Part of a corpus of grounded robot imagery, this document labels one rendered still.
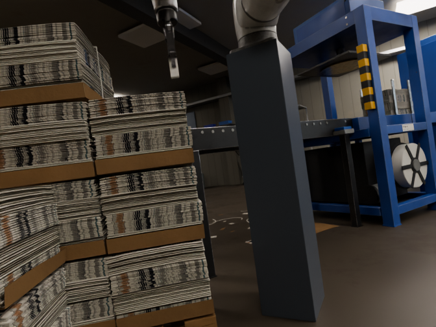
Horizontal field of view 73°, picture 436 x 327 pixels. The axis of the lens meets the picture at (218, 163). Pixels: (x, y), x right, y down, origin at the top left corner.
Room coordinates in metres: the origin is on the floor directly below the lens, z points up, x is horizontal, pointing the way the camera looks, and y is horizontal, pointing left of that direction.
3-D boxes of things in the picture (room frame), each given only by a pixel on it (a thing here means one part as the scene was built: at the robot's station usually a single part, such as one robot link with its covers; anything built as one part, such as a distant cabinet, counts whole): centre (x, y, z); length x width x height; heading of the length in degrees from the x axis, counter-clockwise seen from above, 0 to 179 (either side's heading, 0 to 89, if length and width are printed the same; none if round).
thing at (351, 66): (2.62, -1.21, 1.30); 0.55 x 0.55 x 0.03; 29
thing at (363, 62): (2.06, -1.10, 1.05); 0.05 x 0.05 x 0.45; 29
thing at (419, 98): (2.38, -1.68, 0.77); 0.09 x 0.09 x 1.55; 29
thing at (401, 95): (2.89, -1.71, 0.93); 0.38 x 0.30 x 0.26; 119
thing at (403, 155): (2.62, -1.21, 0.38); 0.94 x 0.69 x 0.63; 29
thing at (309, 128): (1.90, -0.44, 0.74); 1.34 x 0.05 x 0.12; 119
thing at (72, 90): (0.92, 0.50, 0.86); 0.29 x 0.16 x 0.04; 95
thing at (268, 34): (1.19, -0.23, 1.03); 0.22 x 0.18 x 0.06; 152
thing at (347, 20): (2.62, -1.21, 1.50); 0.94 x 0.68 x 0.10; 29
